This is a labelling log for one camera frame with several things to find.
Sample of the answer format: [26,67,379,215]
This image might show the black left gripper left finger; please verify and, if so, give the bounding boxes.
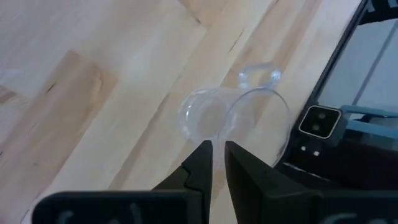
[30,139,214,224]

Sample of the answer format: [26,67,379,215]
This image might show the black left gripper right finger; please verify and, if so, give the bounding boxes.
[224,141,398,224]

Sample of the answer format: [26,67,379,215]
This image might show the clear plastic cup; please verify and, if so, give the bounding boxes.
[176,63,292,169]

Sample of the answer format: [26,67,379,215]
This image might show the black camera module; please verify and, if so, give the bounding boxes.
[297,105,343,140]

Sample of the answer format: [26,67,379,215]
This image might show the blue bracket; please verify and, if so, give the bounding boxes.
[339,105,398,140]

